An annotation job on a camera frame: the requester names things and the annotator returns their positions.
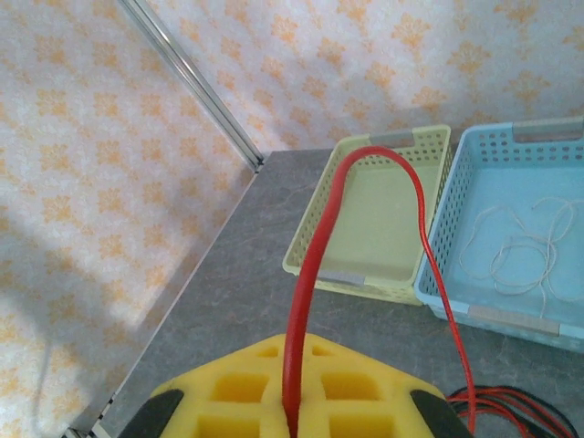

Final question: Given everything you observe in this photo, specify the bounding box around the red cable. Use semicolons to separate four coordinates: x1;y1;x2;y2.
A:
446;385;584;438
282;145;478;438

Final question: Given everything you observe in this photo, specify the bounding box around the blue plastic basket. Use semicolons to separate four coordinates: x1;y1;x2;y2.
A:
412;116;584;355

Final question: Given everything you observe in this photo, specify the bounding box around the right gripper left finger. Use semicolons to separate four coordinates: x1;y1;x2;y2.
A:
120;333;288;438

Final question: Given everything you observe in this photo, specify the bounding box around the green plastic basket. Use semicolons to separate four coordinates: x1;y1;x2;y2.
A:
282;123;457;307

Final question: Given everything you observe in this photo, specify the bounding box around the aluminium frame post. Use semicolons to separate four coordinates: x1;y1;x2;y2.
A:
116;0;266;177

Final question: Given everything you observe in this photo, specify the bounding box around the black cable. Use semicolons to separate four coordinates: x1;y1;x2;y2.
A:
444;384;580;438

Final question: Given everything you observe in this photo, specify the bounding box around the thin white cable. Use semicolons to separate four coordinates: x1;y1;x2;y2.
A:
458;195;580;320

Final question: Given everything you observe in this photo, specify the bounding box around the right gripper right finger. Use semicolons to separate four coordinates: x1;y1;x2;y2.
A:
298;333;475;438

